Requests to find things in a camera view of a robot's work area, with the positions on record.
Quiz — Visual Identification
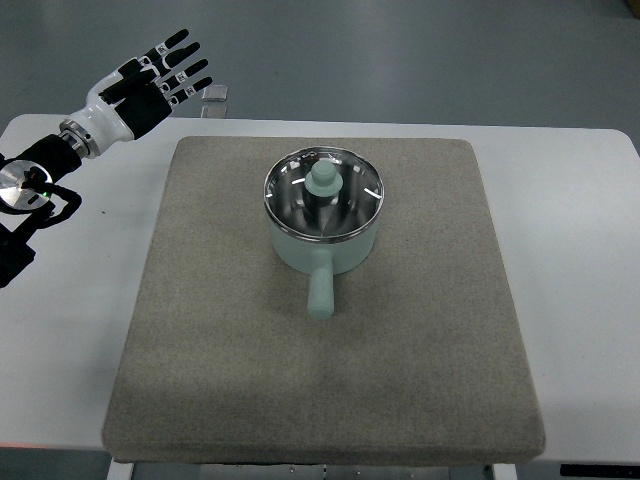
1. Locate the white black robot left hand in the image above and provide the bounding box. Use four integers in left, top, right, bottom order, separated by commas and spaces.
60, 29, 212, 158

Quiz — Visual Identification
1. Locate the grey felt mat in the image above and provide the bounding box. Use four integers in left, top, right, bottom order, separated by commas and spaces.
102, 137, 545, 466

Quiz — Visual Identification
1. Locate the mint green saucepan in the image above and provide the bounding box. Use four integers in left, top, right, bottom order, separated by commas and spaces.
266, 213, 380, 320

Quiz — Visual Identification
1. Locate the glass lid with green knob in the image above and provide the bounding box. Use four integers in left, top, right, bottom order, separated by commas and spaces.
263, 146, 385, 243

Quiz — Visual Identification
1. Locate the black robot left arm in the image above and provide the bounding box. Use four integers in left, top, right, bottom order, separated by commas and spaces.
1, 121, 99, 288

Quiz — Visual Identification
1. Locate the silver floor plate front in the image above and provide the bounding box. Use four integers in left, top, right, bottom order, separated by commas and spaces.
201, 104, 227, 119

